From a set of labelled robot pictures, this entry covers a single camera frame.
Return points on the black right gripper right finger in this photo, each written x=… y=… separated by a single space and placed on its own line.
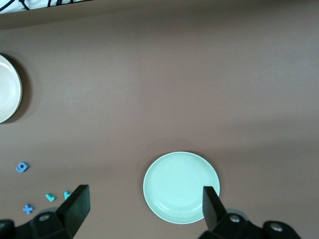
x=211 y=209

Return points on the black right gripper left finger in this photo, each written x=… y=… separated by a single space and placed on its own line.
x=74 y=209

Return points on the teal foam letter d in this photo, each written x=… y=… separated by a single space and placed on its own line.
x=66 y=196

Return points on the teal foam letter r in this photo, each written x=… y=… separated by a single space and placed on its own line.
x=51 y=198

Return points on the light green plate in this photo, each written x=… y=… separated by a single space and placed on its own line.
x=179 y=184

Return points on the blue foam plus sign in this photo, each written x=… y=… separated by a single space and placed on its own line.
x=28 y=209

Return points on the blue foam number six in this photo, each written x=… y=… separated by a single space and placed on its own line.
x=18 y=169

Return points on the beige plate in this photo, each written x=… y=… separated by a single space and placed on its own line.
x=7 y=89

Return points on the brown table cover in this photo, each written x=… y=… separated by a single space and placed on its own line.
x=159 y=74

